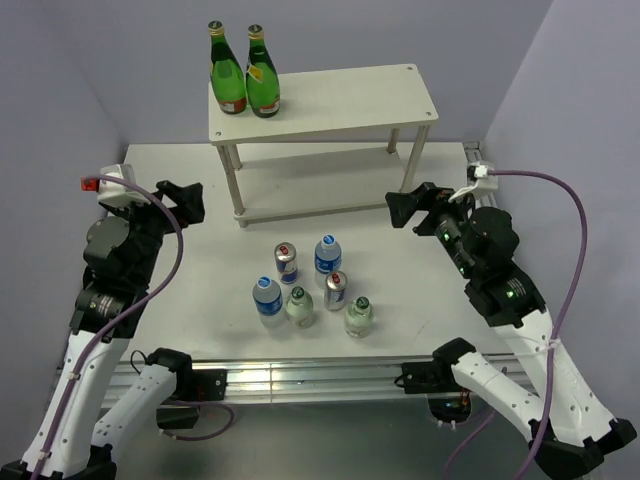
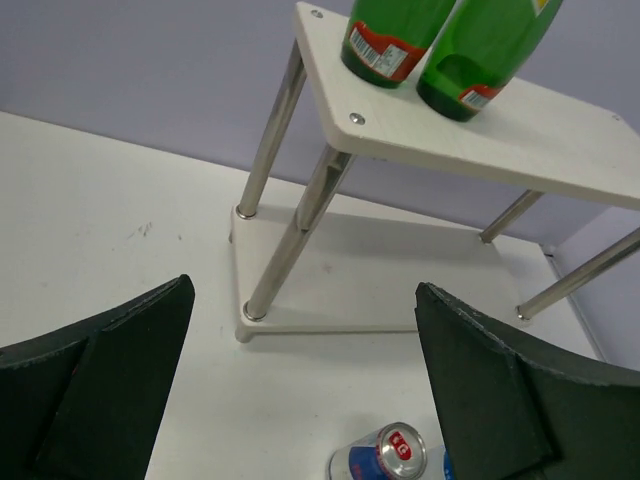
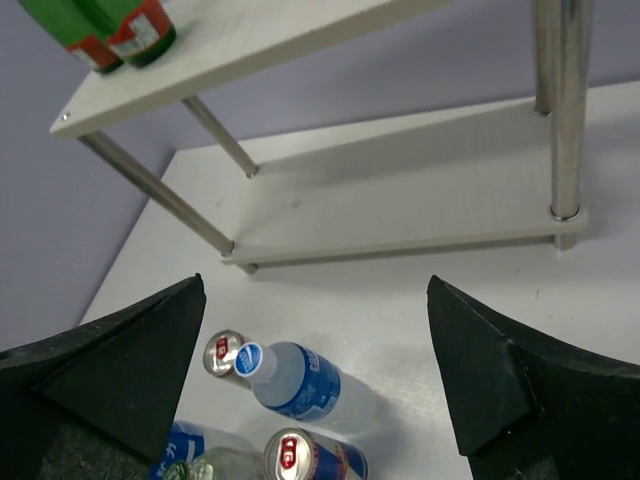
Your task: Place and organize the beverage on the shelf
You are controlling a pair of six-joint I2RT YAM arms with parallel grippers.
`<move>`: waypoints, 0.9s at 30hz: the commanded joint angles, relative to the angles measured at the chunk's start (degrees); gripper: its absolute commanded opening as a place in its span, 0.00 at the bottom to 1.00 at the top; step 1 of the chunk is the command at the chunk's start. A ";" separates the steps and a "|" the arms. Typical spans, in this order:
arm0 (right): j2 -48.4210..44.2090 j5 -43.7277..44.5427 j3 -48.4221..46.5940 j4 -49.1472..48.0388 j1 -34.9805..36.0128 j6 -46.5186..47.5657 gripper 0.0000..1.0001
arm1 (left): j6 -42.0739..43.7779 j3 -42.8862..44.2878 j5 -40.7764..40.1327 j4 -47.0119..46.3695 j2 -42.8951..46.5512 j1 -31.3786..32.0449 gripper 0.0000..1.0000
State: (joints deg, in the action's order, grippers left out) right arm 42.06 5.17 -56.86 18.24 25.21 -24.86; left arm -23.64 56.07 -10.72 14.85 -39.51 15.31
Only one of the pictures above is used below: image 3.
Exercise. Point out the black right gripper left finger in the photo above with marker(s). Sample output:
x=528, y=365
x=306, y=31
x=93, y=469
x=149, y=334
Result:
x=98, y=401

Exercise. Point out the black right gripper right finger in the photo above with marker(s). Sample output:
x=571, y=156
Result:
x=525, y=405

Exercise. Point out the large pocari sweat bottle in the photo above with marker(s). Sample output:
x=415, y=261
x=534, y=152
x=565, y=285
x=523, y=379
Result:
x=188, y=441

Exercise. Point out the small pocari sweat bottle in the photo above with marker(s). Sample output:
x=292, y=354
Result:
x=300, y=384

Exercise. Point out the white two-tier shelf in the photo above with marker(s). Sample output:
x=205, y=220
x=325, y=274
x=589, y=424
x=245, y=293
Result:
x=494, y=172

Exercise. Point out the red bull can rear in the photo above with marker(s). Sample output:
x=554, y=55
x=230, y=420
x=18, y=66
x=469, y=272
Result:
x=219, y=356

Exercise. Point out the red bull can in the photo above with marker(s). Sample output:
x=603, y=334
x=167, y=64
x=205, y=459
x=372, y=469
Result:
x=299, y=454
x=219, y=356

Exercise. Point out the clear chang bottle left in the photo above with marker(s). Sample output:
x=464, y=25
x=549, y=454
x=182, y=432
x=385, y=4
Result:
x=220, y=463

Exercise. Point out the red bull can front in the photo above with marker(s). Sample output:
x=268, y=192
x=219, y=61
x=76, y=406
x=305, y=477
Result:
x=299, y=454

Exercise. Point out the green glass bottle right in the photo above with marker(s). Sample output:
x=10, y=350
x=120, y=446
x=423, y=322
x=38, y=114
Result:
x=137, y=31

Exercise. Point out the green glass bottle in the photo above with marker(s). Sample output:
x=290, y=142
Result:
x=137, y=31
x=73, y=34

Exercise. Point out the green glass bottle left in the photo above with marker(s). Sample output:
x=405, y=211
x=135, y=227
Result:
x=73, y=34

